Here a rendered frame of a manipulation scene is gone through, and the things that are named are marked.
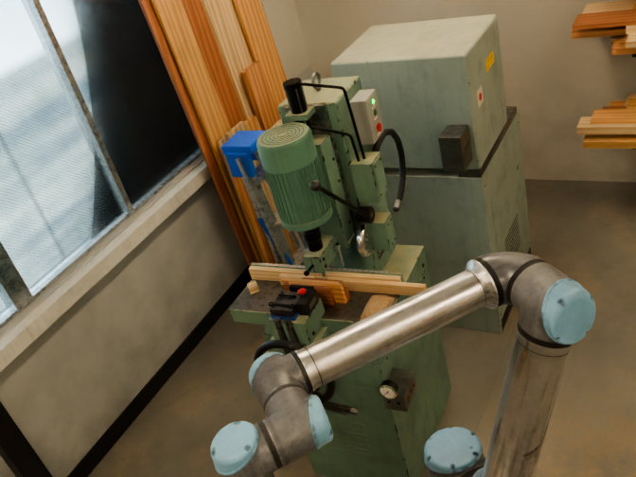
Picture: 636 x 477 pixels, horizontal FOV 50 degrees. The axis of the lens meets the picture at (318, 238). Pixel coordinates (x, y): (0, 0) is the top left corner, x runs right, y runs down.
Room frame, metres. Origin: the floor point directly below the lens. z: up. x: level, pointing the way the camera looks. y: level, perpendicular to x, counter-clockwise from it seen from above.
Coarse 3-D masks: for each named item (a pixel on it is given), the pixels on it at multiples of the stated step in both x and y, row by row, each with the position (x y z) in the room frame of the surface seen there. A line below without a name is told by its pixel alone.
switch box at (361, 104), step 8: (360, 96) 2.16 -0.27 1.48; (368, 96) 2.14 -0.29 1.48; (376, 96) 2.18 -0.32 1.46; (352, 104) 2.13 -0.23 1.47; (360, 104) 2.12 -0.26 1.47; (368, 104) 2.12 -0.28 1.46; (376, 104) 2.17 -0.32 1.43; (352, 112) 2.13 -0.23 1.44; (360, 112) 2.12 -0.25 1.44; (368, 112) 2.11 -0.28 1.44; (360, 120) 2.12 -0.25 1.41; (368, 120) 2.11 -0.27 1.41; (376, 120) 2.14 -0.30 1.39; (360, 128) 2.13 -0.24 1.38; (368, 128) 2.11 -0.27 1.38; (376, 128) 2.13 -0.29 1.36; (360, 136) 2.13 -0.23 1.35; (368, 136) 2.11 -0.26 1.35; (376, 136) 2.12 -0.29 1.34; (368, 144) 2.12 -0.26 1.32
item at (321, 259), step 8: (328, 240) 1.99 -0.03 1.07; (336, 240) 2.02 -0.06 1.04; (328, 248) 1.97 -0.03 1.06; (304, 256) 1.94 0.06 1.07; (312, 256) 1.93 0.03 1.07; (320, 256) 1.91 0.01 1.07; (328, 256) 1.96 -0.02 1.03; (304, 264) 1.95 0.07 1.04; (320, 264) 1.91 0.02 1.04; (328, 264) 1.95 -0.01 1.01; (312, 272) 1.93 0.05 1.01; (320, 272) 1.92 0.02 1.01
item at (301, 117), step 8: (288, 80) 2.10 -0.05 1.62; (296, 80) 2.07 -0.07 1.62; (288, 88) 2.06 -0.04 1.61; (296, 88) 2.05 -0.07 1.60; (288, 96) 2.07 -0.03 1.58; (296, 96) 2.06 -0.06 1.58; (304, 96) 2.09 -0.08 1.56; (296, 104) 2.06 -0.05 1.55; (304, 104) 2.06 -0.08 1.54; (296, 112) 2.06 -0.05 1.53; (304, 112) 2.06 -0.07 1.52; (312, 112) 2.07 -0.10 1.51; (288, 120) 2.07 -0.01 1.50; (296, 120) 2.05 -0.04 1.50; (304, 120) 2.05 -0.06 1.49
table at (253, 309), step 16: (272, 288) 2.06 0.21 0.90; (240, 304) 2.02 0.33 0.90; (256, 304) 1.99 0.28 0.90; (336, 304) 1.86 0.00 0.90; (352, 304) 1.83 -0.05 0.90; (240, 320) 1.99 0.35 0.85; (256, 320) 1.95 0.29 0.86; (336, 320) 1.78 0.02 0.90; (352, 320) 1.75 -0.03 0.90; (320, 336) 1.76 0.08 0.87
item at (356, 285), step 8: (280, 280) 2.06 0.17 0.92; (344, 280) 1.92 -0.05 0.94; (352, 280) 1.91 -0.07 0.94; (360, 280) 1.90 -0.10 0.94; (368, 280) 1.88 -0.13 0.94; (376, 280) 1.87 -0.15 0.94; (352, 288) 1.90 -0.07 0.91; (360, 288) 1.89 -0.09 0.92; (368, 288) 1.87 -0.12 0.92; (376, 288) 1.86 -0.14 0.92; (384, 288) 1.84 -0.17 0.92; (392, 288) 1.82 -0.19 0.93; (400, 288) 1.81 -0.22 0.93; (408, 288) 1.79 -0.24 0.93; (416, 288) 1.78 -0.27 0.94; (424, 288) 1.76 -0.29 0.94
